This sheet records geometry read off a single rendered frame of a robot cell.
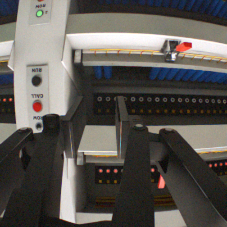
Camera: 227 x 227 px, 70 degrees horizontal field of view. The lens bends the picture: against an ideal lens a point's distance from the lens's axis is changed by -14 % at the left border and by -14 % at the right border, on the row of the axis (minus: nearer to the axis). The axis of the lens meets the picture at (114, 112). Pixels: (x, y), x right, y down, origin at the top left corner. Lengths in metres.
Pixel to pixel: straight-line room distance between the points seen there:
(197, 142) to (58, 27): 0.31
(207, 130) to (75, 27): 0.30
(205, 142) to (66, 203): 0.29
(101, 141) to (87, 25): 0.19
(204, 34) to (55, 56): 0.26
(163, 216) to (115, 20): 0.40
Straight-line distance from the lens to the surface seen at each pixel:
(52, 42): 0.32
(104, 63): 0.35
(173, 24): 0.34
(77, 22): 0.33
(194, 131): 0.35
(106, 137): 0.32
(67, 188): 0.36
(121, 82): 0.44
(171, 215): 0.44
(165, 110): 0.47
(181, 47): 0.27
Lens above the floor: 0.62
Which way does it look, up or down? 10 degrees up
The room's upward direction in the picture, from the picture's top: 180 degrees counter-clockwise
